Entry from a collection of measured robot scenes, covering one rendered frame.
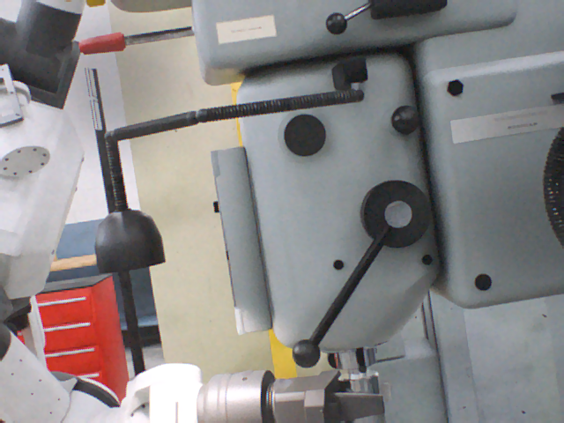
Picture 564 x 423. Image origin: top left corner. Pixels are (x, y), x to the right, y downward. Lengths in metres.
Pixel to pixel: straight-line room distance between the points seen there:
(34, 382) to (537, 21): 0.79
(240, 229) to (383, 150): 0.19
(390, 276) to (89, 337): 4.69
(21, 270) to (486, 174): 0.65
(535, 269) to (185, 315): 1.91
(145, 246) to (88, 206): 9.18
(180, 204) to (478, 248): 1.87
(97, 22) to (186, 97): 7.44
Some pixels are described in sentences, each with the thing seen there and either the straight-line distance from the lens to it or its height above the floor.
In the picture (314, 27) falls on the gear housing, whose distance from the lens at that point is 1.09.
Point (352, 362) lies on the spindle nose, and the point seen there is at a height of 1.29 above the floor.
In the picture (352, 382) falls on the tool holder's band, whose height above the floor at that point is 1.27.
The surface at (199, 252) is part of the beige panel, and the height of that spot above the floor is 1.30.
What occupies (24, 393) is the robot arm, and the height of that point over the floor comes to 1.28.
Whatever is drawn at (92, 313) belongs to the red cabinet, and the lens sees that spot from 5.73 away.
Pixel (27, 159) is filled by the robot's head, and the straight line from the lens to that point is 1.36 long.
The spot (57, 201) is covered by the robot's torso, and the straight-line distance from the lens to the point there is 1.46.
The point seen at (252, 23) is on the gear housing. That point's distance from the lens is 1.08.
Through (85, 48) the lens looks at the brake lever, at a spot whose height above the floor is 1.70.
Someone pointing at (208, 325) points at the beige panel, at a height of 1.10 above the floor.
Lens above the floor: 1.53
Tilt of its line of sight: 3 degrees down
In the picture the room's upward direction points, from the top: 9 degrees counter-clockwise
